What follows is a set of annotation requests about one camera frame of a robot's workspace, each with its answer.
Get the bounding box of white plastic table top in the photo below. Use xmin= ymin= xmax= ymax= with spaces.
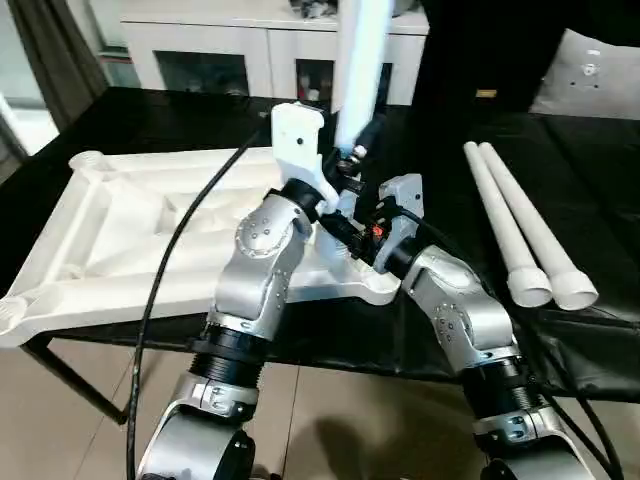
xmin=0 ymin=141 xmax=402 ymax=352

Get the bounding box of white sideboard with glass doors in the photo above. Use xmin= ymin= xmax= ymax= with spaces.
xmin=118 ymin=0 xmax=432 ymax=107

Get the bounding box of black work mat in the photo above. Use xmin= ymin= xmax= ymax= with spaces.
xmin=0 ymin=85 xmax=640 ymax=401

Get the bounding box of grey cushion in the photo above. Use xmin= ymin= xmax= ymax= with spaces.
xmin=528 ymin=27 xmax=640 ymax=121

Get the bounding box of grey-brown curtain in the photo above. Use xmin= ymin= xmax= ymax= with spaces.
xmin=7 ymin=0 xmax=110 ymax=132

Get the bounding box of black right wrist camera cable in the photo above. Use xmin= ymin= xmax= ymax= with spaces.
xmin=399 ymin=207 xmax=629 ymax=480

